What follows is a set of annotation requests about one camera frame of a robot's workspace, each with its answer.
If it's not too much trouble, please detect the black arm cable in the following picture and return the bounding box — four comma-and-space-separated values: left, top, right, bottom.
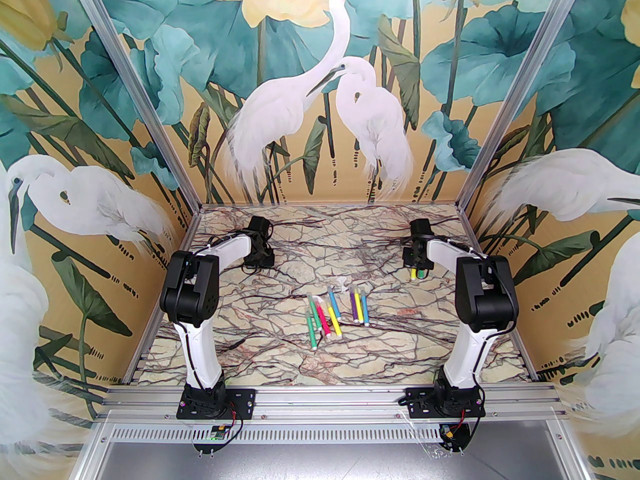
440, 235, 519, 339
180, 235, 263, 319

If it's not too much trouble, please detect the aluminium table side rail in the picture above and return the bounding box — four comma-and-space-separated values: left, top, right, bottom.
457, 205, 541, 384
120, 205, 203, 386

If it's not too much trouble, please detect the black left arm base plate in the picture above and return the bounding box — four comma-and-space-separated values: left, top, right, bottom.
177, 387, 257, 420

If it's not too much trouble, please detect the aluminium table end rail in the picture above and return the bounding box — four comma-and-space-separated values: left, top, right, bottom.
199, 201, 463, 210

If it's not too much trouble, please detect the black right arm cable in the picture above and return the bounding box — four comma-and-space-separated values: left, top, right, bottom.
440, 235, 519, 339

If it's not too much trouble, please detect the aluminium frame post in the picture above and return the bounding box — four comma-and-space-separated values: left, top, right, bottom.
457, 0, 608, 208
64, 0, 203, 208

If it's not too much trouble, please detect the grey metal sheet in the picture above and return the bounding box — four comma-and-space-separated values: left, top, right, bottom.
75, 442, 588, 480

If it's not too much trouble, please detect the perforated metal strip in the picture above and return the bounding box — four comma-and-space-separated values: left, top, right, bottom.
97, 424, 443, 445

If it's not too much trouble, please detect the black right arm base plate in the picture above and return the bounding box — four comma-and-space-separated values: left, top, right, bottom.
403, 386, 487, 420

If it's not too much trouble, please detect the red black wire pair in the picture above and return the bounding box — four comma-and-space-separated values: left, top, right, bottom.
225, 402, 247, 443
450, 407, 474, 440

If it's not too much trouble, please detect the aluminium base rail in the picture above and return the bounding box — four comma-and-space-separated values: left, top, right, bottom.
95, 384, 563, 423

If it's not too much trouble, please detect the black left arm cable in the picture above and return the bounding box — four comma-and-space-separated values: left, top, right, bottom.
180, 235, 263, 319

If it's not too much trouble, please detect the black bracket with yellow connector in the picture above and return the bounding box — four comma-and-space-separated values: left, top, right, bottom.
434, 420, 475, 455

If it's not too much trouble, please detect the clear plastic wrapper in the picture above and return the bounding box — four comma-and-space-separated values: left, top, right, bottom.
335, 276, 372, 295

